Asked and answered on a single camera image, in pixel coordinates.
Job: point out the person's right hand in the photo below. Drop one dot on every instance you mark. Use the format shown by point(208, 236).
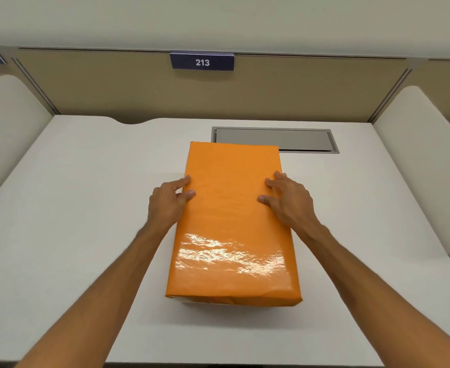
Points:
point(294, 205)

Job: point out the person's left hand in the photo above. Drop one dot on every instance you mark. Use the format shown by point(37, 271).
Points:
point(163, 205)

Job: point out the person's right thumb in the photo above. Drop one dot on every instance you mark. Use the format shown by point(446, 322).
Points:
point(266, 200)

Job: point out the person's right middle finger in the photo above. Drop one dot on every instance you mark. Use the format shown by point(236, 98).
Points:
point(281, 176)

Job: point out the person's left thumb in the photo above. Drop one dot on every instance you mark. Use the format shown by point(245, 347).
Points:
point(186, 196)

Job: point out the orange box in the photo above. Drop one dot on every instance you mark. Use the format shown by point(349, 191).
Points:
point(229, 210)

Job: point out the person's right forearm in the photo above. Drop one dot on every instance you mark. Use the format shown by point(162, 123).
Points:
point(367, 298)

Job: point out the person's left forearm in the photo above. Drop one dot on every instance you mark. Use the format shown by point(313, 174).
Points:
point(106, 298)

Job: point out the wide beige partition panel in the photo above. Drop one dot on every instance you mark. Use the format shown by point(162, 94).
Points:
point(133, 91)

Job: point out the white curved side divider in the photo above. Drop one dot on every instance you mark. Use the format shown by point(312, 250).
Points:
point(6, 130)
point(420, 168)

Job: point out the narrow beige partition panel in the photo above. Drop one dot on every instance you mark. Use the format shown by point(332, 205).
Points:
point(445, 95)

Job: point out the grey partition post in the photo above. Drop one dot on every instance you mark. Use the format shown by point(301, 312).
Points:
point(35, 86)
point(392, 95)

